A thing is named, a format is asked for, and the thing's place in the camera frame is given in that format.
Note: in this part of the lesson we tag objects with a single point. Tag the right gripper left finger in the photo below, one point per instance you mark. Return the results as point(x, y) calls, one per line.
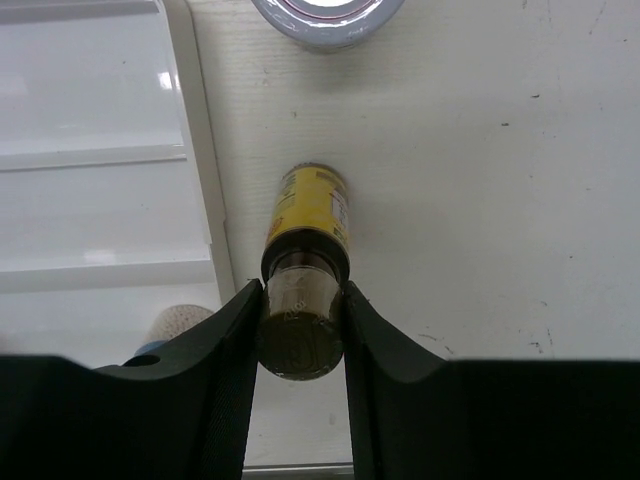
point(179, 411)

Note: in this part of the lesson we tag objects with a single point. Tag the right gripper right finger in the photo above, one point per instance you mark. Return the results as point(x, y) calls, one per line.
point(414, 415)

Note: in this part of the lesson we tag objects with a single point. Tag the silver lid blue bottle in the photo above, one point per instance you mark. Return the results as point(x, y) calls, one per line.
point(171, 323)

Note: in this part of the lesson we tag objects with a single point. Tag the yellow label bottle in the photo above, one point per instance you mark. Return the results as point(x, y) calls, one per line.
point(305, 266)

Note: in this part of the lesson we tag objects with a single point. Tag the white tiered tray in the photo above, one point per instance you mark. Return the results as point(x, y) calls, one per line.
point(111, 204)

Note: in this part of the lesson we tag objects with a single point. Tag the right brown spice jar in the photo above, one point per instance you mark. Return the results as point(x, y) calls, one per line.
point(327, 25)

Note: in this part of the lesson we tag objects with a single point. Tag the aluminium frame rail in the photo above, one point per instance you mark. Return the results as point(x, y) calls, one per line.
point(330, 471)

